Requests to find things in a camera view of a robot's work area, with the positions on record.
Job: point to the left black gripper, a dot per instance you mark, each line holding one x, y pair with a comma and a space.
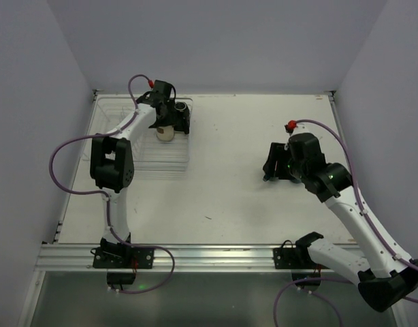
163, 114

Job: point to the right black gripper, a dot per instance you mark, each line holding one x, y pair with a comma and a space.
277, 163

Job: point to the cream brown-banded cup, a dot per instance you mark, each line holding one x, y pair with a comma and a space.
165, 133

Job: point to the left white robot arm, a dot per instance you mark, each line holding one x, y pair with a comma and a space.
112, 163

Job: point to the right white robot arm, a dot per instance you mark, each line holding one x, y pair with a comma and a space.
384, 273

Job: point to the black mug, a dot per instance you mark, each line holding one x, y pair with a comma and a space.
181, 116

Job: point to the white wire dish rack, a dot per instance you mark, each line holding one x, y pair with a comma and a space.
152, 158

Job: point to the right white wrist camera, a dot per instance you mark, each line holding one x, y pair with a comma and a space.
294, 128

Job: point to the aluminium mounting rail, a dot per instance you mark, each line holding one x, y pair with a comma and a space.
188, 259

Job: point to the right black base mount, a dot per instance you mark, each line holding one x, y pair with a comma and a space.
290, 257

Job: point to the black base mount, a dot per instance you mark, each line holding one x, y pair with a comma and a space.
119, 256
290, 257

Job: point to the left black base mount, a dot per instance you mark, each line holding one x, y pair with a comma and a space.
119, 256

